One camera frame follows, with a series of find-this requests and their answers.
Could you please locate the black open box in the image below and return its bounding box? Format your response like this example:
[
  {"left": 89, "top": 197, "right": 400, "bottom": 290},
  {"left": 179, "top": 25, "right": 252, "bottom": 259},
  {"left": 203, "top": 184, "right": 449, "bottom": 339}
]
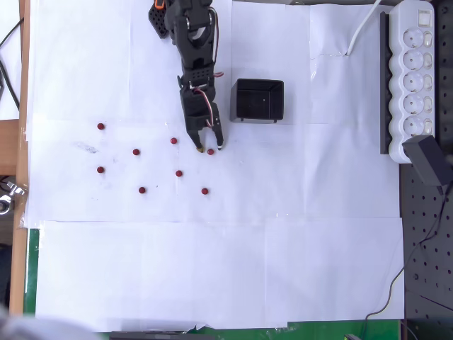
[{"left": 229, "top": 78, "right": 285, "bottom": 124}]

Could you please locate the metal clamp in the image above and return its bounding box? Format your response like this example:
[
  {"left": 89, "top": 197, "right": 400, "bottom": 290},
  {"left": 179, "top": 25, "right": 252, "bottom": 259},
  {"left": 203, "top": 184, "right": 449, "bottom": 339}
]
[{"left": 0, "top": 180, "right": 28, "bottom": 213}]

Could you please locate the black pegboard panel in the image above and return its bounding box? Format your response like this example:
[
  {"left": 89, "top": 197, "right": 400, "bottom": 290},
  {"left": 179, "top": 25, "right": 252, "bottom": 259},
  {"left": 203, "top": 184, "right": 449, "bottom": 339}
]
[{"left": 398, "top": 0, "right": 453, "bottom": 340}]

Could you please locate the white paper table cover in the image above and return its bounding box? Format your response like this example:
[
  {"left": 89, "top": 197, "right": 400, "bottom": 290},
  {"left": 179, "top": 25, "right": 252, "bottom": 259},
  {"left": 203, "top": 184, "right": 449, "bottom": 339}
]
[{"left": 23, "top": 0, "right": 406, "bottom": 333}]

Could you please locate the green cutting mat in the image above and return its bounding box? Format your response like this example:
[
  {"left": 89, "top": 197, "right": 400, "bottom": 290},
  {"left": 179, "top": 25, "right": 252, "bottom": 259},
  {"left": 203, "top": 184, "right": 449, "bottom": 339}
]
[{"left": 23, "top": 228, "right": 404, "bottom": 340}]

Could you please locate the thin black adapter cable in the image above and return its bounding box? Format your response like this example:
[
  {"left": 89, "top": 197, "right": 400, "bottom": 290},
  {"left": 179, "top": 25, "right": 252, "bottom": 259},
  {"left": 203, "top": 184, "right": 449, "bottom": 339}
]
[{"left": 360, "top": 183, "right": 451, "bottom": 340}]

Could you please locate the white power strip cable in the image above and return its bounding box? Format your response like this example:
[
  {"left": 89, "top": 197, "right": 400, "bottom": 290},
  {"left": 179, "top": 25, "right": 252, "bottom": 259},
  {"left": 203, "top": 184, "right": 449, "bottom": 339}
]
[{"left": 345, "top": 0, "right": 383, "bottom": 57}]

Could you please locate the black power adapter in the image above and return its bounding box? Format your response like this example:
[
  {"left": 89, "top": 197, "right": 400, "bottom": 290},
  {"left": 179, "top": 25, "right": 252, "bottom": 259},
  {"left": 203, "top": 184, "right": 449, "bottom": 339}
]
[{"left": 402, "top": 135, "right": 449, "bottom": 188}]

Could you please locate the white power strip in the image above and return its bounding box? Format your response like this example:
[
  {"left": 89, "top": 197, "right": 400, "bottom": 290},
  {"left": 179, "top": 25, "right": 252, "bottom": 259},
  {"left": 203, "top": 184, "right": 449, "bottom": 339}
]
[{"left": 388, "top": 0, "right": 435, "bottom": 164}]

